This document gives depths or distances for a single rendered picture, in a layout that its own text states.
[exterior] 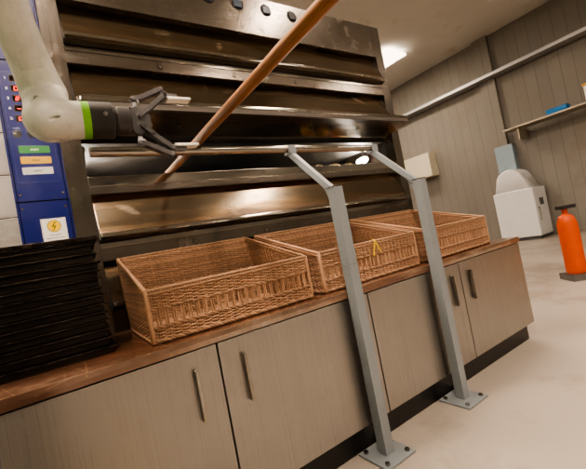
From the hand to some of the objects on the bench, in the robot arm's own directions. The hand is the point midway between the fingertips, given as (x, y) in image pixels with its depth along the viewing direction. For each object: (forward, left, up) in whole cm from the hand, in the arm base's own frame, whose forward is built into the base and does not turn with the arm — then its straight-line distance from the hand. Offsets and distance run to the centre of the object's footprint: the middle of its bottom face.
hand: (190, 123), depth 106 cm
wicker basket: (+130, +21, -61) cm, 145 cm away
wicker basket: (+9, +27, -61) cm, 67 cm away
